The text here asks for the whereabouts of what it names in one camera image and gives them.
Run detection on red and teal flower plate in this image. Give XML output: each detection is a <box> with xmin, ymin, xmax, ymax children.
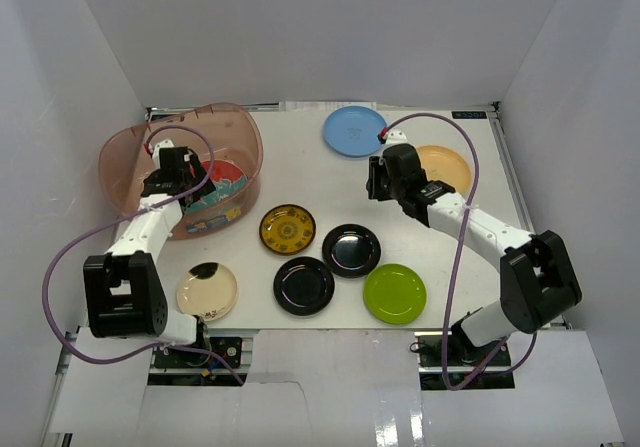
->
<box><xmin>185</xmin><ymin>160</ymin><xmax>248</xmax><ymax>214</ymax></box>

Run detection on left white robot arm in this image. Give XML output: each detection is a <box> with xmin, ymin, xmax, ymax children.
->
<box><xmin>83</xmin><ymin>140</ymin><xmax>215</xmax><ymax>366</ymax></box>

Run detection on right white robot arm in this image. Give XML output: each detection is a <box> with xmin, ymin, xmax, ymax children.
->
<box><xmin>366</xmin><ymin>143</ymin><xmax>582</xmax><ymax>366</ymax></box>

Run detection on pink translucent plastic bin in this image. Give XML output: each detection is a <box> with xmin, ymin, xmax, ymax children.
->
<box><xmin>99</xmin><ymin>103</ymin><xmax>263</xmax><ymax>240</ymax></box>

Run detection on peach orange plate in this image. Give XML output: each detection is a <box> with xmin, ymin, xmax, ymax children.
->
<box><xmin>416</xmin><ymin>145</ymin><xmax>473</xmax><ymax>195</ymax></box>

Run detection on light blue plate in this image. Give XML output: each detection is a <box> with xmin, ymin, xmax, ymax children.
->
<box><xmin>322</xmin><ymin>105</ymin><xmax>387</xmax><ymax>158</ymax></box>

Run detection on blue table label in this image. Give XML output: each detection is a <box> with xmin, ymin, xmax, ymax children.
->
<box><xmin>451</xmin><ymin>111</ymin><xmax>487</xmax><ymax>120</ymax></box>

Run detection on glossy black plate upper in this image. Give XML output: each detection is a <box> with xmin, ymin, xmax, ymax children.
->
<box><xmin>322</xmin><ymin>224</ymin><xmax>381</xmax><ymax>278</ymax></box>

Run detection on glossy black plate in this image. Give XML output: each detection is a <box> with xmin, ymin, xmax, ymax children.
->
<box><xmin>322</xmin><ymin>224</ymin><xmax>381</xmax><ymax>278</ymax></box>
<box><xmin>273</xmin><ymin>256</ymin><xmax>335</xmax><ymax>317</ymax></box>

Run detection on yellow patterned brown plate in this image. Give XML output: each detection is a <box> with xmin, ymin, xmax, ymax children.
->
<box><xmin>259</xmin><ymin>204</ymin><xmax>316</xmax><ymax>256</ymax></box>

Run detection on cream plate with ink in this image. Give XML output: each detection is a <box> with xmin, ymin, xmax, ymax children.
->
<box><xmin>176</xmin><ymin>262</ymin><xmax>239</xmax><ymax>321</ymax></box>

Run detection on papers at table back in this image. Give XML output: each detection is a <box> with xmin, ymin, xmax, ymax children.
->
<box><xmin>279</xmin><ymin>101</ymin><xmax>377</xmax><ymax>112</ymax></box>

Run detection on lime green plate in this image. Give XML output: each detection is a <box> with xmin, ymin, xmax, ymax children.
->
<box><xmin>363</xmin><ymin>263</ymin><xmax>428</xmax><ymax>325</ymax></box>

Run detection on glossy black plate lower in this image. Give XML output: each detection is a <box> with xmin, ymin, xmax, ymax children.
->
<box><xmin>273</xmin><ymin>256</ymin><xmax>335</xmax><ymax>317</ymax></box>

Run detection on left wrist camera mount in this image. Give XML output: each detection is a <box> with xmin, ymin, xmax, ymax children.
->
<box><xmin>143</xmin><ymin>139</ymin><xmax>174</xmax><ymax>161</ymax></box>

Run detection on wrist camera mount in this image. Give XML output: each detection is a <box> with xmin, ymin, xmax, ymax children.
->
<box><xmin>378</xmin><ymin>128</ymin><xmax>409</xmax><ymax>148</ymax></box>
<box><xmin>143</xmin><ymin>139</ymin><xmax>174</xmax><ymax>161</ymax></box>

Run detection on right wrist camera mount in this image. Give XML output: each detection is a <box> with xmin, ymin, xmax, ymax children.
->
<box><xmin>378</xmin><ymin>128</ymin><xmax>409</xmax><ymax>148</ymax></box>

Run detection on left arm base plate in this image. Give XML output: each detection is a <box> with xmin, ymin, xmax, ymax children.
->
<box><xmin>149</xmin><ymin>337</ymin><xmax>243</xmax><ymax>385</ymax></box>

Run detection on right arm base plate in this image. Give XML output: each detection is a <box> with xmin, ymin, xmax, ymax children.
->
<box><xmin>409</xmin><ymin>334</ymin><xmax>515</xmax><ymax>392</ymax></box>

